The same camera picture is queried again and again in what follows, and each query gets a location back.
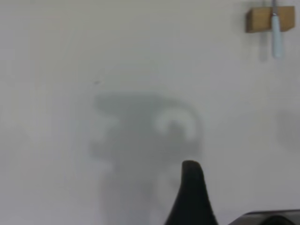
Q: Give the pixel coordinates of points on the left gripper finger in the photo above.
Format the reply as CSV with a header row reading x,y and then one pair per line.
x,y
191,199

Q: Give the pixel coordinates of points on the notched wooden block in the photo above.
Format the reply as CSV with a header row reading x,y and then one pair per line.
x,y
257,20

